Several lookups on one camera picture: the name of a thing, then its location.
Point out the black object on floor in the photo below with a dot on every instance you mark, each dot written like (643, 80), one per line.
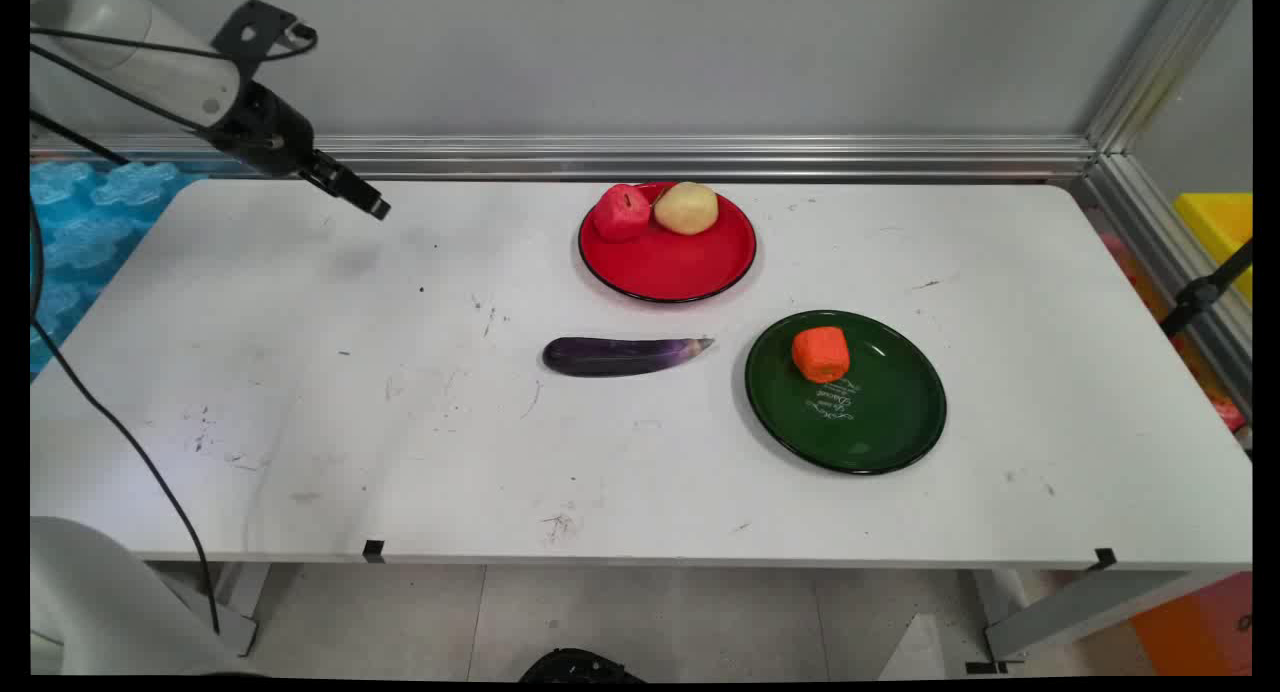
(580, 666)

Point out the blue foam mat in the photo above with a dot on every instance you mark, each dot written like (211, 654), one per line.
(85, 232)

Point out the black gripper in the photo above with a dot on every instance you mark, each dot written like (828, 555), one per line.
(262, 129)

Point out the aluminium frame rail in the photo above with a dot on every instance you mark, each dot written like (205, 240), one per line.
(700, 157)

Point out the red toy apple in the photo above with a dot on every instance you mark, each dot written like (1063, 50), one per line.
(621, 213)

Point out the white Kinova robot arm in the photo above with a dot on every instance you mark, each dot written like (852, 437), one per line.
(120, 47)

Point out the purple toy eggplant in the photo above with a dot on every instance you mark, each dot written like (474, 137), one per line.
(620, 356)

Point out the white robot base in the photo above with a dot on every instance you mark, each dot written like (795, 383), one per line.
(110, 602)

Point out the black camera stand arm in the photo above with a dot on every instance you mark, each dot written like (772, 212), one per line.
(1205, 290)

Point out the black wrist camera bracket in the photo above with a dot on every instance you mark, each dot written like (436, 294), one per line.
(255, 32)

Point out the orange box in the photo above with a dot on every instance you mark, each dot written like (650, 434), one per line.
(1200, 627)

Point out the yellow toy potato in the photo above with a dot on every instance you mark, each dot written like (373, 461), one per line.
(686, 208)

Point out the green enamel plate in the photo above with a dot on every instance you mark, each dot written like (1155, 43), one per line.
(870, 412)

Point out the black tape marker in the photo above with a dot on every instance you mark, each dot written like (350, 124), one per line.
(1104, 558)
(373, 549)

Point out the red enamel plate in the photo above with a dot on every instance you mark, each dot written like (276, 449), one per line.
(670, 262)

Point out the yellow plastic box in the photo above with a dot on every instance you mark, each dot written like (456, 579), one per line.
(1222, 234)

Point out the white table leg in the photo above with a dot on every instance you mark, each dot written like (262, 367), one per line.
(230, 612)
(1070, 612)

